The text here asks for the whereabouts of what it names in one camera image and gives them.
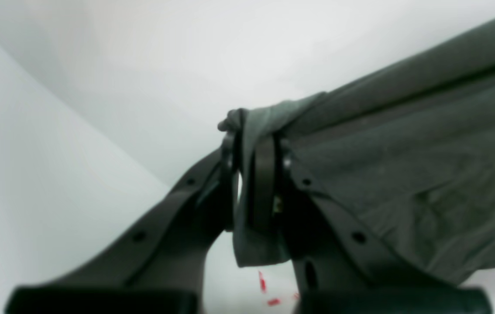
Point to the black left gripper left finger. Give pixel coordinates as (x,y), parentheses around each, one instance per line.
(157,265)

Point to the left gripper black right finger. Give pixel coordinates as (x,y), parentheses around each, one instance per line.
(340,266)

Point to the dark grey t-shirt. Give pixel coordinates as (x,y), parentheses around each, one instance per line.
(408,149)

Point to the red tape rectangle marking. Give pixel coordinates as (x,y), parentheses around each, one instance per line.
(278,290)

